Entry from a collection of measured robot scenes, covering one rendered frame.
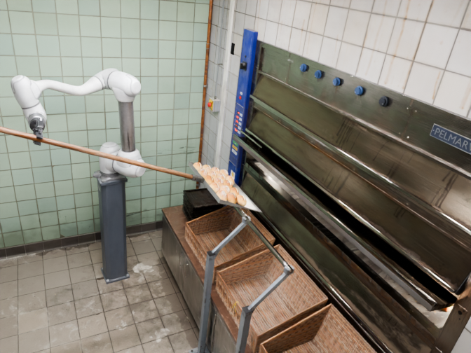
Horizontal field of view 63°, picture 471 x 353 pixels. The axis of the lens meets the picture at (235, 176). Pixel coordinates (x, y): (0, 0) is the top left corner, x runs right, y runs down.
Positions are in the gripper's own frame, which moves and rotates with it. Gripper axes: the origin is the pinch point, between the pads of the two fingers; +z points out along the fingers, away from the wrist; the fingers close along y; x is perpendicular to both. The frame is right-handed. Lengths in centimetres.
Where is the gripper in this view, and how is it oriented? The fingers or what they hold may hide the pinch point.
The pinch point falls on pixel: (38, 138)
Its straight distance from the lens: 224.2
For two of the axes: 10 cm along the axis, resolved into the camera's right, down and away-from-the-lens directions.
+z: 4.3, 4.7, -7.7
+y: -4.3, 8.6, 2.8
